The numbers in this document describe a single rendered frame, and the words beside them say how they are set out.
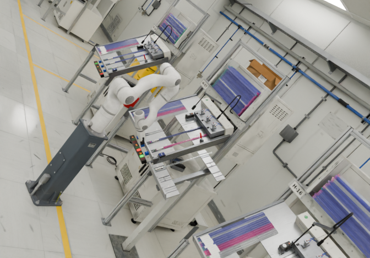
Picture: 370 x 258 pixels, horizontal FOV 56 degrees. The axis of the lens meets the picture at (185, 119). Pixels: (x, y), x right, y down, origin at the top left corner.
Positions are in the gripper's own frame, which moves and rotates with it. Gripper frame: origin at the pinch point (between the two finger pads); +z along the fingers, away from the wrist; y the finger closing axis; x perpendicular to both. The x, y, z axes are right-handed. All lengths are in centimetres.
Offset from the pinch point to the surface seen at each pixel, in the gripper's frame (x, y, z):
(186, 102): 59, -40, 3
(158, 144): 12.8, 5.2, 3.2
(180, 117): 44.3, -21.8, 3.2
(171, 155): 18.0, 21.0, 3.5
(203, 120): 58, -2, -3
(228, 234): 24, 105, 2
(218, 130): 64, 15, -3
